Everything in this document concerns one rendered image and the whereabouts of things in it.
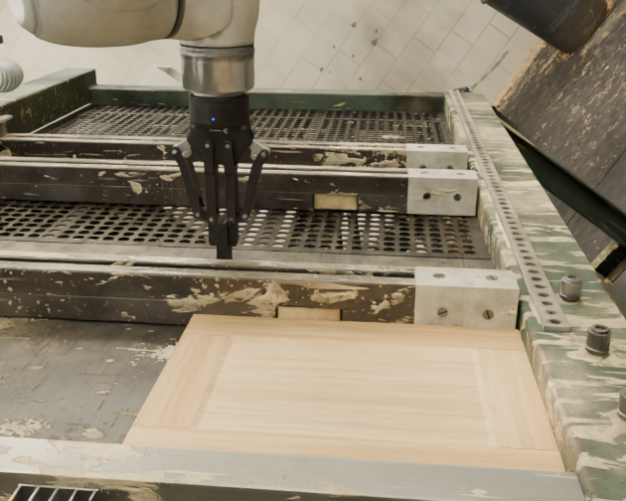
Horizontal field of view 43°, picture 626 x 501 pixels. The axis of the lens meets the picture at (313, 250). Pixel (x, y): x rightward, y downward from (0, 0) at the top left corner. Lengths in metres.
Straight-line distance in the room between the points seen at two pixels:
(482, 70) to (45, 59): 3.28
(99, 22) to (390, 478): 0.53
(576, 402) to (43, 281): 0.66
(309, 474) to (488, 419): 0.21
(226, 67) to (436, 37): 5.25
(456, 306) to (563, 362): 0.17
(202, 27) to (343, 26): 5.19
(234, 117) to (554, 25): 4.36
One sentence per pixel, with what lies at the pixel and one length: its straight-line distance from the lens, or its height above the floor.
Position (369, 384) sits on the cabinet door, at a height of 1.04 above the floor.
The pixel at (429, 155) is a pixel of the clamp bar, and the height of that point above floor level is 0.98.
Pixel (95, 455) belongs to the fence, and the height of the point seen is 1.24.
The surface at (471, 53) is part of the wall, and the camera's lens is 6.21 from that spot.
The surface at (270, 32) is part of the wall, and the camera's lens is 6.10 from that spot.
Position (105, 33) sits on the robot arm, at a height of 1.47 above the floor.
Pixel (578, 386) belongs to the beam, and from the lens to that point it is 0.84.
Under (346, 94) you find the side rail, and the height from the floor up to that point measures 1.15.
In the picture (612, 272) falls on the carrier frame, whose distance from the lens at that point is 2.74.
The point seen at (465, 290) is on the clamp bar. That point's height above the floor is 0.97.
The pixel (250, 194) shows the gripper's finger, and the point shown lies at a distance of 1.01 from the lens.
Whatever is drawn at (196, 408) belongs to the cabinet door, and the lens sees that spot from 0.82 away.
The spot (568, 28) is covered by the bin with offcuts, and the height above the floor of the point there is 0.14.
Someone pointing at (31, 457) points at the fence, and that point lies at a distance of 0.75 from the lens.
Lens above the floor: 1.28
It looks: 7 degrees down
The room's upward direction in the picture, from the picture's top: 56 degrees counter-clockwise
